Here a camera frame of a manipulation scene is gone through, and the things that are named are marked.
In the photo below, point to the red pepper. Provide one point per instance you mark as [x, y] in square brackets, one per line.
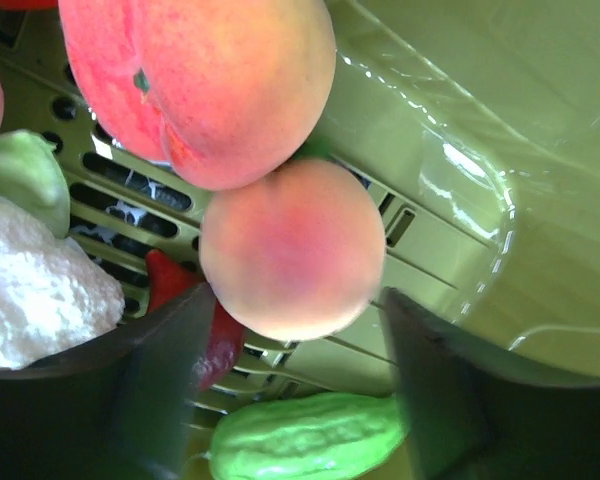
[224, 337]

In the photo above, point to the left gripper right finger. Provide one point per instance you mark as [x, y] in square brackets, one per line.
[478, 411]

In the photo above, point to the white cauliflower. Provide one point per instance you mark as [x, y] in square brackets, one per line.
[52, 295]

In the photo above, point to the green bitter gourd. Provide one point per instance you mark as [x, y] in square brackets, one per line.
[331, 435]

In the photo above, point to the green plastic basket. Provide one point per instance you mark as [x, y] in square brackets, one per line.
[482, 227]

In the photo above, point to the orange peach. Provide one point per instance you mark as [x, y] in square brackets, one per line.
[297, 255]

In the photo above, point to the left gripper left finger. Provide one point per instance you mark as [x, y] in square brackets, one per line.
[115, 407]

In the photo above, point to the orange-red peach top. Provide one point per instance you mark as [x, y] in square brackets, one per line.
[222, 91]

